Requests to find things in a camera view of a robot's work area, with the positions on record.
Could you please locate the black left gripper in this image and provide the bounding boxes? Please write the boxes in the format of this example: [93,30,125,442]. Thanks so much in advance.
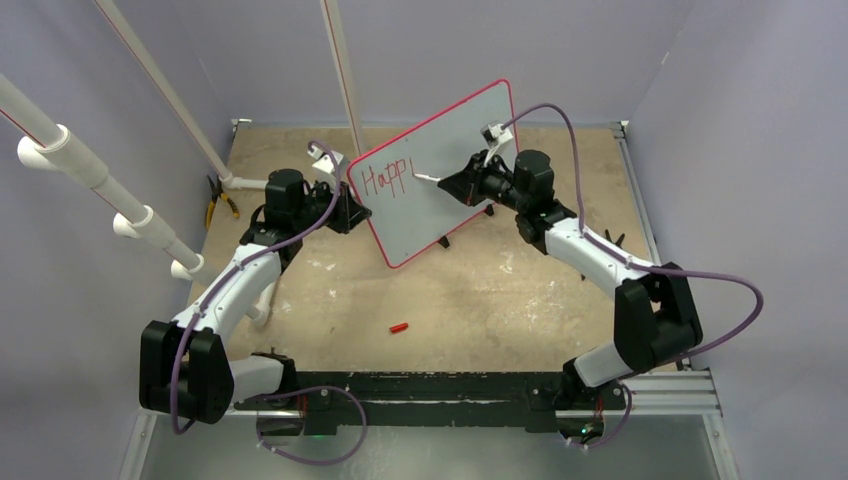
[293,177,370,235]

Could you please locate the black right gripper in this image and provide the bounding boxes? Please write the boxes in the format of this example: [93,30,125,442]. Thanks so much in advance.
[440,149,529,213]

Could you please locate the red whiteboard marker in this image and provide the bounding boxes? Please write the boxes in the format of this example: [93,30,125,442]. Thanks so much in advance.
[413,173,442,183]

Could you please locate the red framed whiteboard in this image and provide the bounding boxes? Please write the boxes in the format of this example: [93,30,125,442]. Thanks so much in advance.
[347,79,514,268]

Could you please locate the red marker cap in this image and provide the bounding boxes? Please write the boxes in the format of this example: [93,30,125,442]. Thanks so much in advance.
[389,322,409,334]

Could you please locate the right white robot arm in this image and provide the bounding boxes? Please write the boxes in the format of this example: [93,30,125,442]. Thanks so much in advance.
[436,150,703,409]

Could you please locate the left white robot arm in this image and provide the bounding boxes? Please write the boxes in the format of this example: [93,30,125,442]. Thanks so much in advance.
[139,169,370,433]

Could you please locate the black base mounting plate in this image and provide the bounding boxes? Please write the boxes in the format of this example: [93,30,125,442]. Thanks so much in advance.
[294,370,571,437]

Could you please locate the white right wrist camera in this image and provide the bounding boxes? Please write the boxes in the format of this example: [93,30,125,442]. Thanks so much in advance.
[481,123,514,167]

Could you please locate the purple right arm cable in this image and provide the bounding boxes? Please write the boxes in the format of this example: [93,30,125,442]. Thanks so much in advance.
[502,103,765,364]

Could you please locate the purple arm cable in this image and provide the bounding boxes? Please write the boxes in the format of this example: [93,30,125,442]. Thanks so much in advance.
[502,103,765,364]
[169,139,346,437]

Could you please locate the yellow handled pliers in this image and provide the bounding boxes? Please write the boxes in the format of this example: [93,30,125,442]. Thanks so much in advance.
[204,176,241,230]

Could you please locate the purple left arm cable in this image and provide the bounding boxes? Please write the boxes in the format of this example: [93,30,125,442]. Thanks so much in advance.
[169,139,346,437]

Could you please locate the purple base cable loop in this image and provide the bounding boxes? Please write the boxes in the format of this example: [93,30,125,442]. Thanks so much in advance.
[255,385,370,468]

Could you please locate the white pvc pipe frame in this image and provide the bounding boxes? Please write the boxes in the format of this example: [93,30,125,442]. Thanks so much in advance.
[0,0,368,329]

